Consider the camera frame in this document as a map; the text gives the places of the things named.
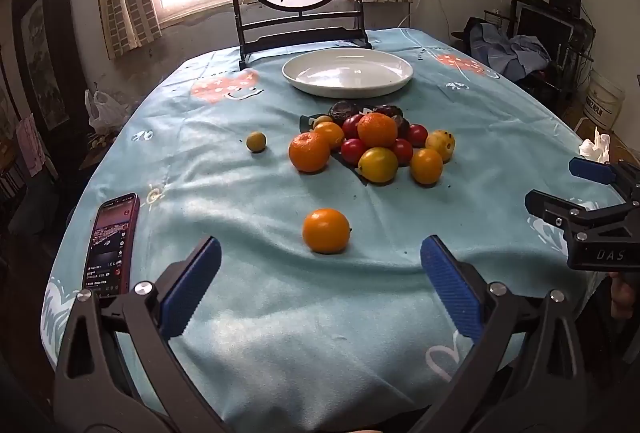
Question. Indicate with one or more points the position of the smooth round orange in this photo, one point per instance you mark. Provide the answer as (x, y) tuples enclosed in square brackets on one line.
[(326, 231)]

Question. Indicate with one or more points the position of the white oval plate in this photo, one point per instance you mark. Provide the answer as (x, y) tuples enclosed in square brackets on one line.
[(347, 73)]

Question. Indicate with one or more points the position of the blue clothes pile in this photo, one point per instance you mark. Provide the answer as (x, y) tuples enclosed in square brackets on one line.
[(505, 50)]

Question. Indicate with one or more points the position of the white plastic bag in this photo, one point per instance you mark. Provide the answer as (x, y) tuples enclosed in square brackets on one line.
[(105, 113)]

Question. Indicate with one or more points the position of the yellow-green round fruit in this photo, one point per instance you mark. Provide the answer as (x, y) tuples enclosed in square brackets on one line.
[(378, 165)]

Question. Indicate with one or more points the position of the small yellow fruit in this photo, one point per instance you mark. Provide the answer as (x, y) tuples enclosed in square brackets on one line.
[(323, 119)]

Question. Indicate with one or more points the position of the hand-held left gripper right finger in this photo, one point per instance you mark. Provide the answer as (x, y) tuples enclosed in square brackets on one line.
[(450, 285)]

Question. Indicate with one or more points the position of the yellow spotted fruit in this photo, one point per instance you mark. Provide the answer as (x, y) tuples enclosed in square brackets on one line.
[(440, 144)]

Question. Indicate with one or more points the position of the dark purple passion fruit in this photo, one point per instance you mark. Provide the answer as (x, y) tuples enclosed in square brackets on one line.
[(402, 126), (387, 110), (345, 109)]

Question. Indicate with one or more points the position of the orange mandarin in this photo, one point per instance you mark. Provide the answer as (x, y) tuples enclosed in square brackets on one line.
[(309, 152)]

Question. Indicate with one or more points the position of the small olive-yellow fruit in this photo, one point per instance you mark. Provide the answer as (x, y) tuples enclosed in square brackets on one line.
[(256, 142)]

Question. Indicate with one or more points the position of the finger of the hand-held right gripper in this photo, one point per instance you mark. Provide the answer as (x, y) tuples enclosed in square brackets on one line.
[(590, 170), (555, 212)]

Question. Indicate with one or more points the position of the pink cloth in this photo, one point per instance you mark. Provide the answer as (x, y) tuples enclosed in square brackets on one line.
[(30, 143)]

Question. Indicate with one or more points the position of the red cherry tomato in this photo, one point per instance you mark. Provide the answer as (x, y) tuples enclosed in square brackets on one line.
[(417, 134), (351, 125), (353, 151), (403, 152)]

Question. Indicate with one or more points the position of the large bumpy orange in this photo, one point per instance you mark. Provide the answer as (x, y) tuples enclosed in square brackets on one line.
[(377, 129)]

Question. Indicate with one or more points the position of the black monitor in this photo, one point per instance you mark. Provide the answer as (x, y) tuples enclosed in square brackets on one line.
[(547, 28)]

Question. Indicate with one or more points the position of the crumpled white tissue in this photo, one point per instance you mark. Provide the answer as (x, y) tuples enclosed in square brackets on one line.
[(596, 147)]

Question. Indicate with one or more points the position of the small orange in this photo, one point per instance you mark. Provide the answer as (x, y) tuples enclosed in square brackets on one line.
[(426, 165), (331, 134)]

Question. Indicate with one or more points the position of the white plastic bucket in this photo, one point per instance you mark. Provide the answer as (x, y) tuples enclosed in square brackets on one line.
[(605, 103)]

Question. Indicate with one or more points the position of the smartphone with red case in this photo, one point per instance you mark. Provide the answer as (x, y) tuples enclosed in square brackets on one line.
[(111, 243)]

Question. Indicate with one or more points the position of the dark framed wall painting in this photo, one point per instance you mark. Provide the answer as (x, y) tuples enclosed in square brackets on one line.
[(42, 53)]

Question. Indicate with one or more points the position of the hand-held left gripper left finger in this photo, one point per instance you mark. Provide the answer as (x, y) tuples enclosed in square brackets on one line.
[(192, 285)]

